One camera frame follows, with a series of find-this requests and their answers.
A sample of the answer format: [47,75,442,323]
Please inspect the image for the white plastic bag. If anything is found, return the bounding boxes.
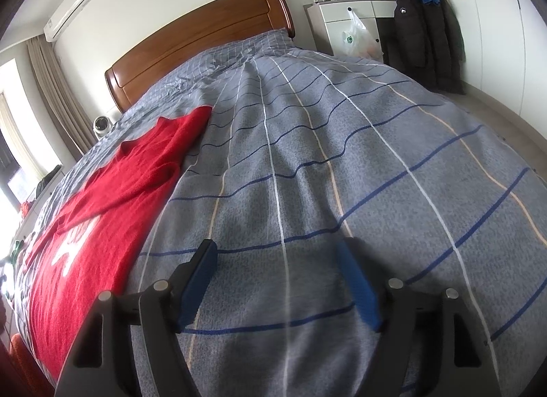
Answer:
[341,8,383,59]

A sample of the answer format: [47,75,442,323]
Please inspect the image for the wooden headboard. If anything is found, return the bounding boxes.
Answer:
[105,0,296,113]

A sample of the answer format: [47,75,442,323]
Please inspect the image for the black jacket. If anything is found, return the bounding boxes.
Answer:
[382,0,466,95]

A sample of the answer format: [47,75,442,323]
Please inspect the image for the red knit sweater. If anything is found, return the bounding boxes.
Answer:
[19,105,213,383]

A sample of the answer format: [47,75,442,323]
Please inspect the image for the window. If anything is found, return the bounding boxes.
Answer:
[0,89,43,210]

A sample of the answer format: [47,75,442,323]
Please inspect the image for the white wardrobe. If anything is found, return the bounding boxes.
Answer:
[423,0,547,133]

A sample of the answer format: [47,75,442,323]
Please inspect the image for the green and white clothes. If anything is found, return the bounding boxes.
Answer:
[9,232,35,262]

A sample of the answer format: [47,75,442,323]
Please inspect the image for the white air conditioner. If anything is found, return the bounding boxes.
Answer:
[43,0,97,42]

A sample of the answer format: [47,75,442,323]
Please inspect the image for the white window bench cabinet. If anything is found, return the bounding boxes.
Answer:
[0,164,65,261]

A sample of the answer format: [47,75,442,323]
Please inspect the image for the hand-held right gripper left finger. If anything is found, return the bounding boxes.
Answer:
[53,239,218,397]

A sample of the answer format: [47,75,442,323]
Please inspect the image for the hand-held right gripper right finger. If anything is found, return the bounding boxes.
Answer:
[335,237,503,397]

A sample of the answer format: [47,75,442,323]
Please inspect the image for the cream sheer curtain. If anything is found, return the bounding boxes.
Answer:
[0,95,45,177]

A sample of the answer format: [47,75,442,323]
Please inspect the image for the small white fan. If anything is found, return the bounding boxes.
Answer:
[93,116,115,138]

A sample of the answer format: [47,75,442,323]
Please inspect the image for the blue plaid bed blanket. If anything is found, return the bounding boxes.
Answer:
[9,29,547,397]

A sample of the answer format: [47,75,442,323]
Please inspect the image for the white dresser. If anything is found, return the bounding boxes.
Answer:
[303,0,400,60]

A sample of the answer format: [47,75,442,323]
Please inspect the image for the brown curtain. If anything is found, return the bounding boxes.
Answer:
[26,36,92,158]

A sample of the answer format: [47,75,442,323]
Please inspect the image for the dark clothes pile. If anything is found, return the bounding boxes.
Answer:
[36,164,63,193]

